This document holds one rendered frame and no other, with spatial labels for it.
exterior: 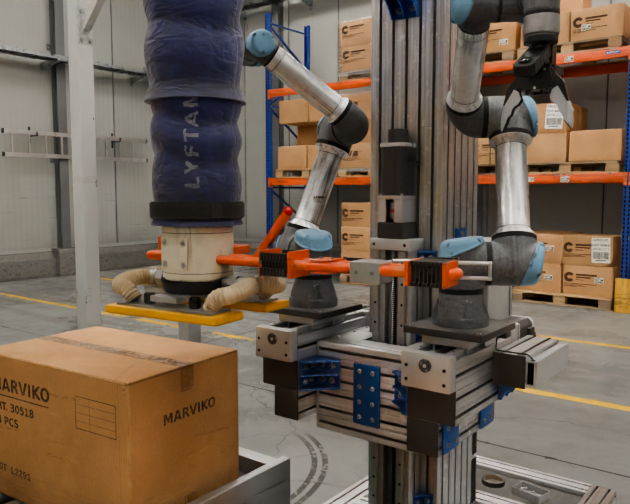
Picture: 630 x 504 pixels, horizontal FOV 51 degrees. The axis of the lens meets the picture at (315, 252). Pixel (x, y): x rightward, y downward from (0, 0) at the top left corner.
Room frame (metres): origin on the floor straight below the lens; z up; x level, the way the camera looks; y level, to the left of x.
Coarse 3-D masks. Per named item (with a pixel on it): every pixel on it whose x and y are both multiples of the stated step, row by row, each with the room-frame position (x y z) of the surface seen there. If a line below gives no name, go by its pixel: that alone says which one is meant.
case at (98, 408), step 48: (48, 336) 1.99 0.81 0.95; (96, 336) 1.99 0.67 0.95; (144, 336) 1.99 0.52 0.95; (0, 384) 1.77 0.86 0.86; (48, 384) 1.66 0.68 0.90; (96, 384) 1.56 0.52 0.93; (144, 384) 1.54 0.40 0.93; (192, 384) 1.68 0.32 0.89; (0, 432) 1.78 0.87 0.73; (48, 432) 1.66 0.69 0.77; (96, 432) 1.56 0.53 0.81; (144, 432) 1.54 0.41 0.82; (192, 432) 1.67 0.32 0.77; (0, 480) 1.78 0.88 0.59; (48, 480) 1.67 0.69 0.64; (96, 480) 1.56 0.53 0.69; (144, 480) 1.53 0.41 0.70; (192, 480) 1.67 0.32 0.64
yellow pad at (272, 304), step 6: (258, 300) 1.60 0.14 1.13; (264, 300) 1.60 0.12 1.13; (270, 300) 1.62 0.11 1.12; (276, 300) 1.63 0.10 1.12; (282, 300) 1.63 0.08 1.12; (288, 300) 1.64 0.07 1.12; (228, 306) 1.62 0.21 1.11; (234, 306) 1.61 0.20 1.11; (240, 306) 1.60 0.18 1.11; (246, 306) 1.59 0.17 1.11; (252, 306) 1.58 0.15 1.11; (258, 306) 1.57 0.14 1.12; (264, 306) 1.56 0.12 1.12; (270, 306) 1.57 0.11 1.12; (276, 306) 1.59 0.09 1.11; (282, 306) 1.62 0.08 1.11; (288, 306) 1.64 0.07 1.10; (264, 312) 1.56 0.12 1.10
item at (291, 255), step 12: (264, 252) 1.45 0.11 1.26; (276, 252) 1.51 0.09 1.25; (288, 252) 1.42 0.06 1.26; (300, 252) 1.46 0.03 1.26; (264, 264) 1.46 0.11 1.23; (276, 264) 1.44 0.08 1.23; (288, 264) 1.42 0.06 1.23; (276, 276) 1.43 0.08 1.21; (288, 276) 1.42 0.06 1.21; (300, 276) 1.46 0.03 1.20
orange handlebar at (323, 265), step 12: (156, 252) 1.64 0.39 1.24; (240, 252) 1.80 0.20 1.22; (228, 264) 1.53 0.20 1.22; (240, 264) 1.51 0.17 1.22; (252, 264) 1.49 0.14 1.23; (300, 264) 1.42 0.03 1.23; (312, 264) 1.41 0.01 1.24; (324, 264) 1.39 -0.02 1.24; (336, 264) 1.38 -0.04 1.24; (348, 264) 1.37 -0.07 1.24; (396, 264) 1.36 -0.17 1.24; (396, 276) 1.31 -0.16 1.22; (456, 276) 1.26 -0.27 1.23
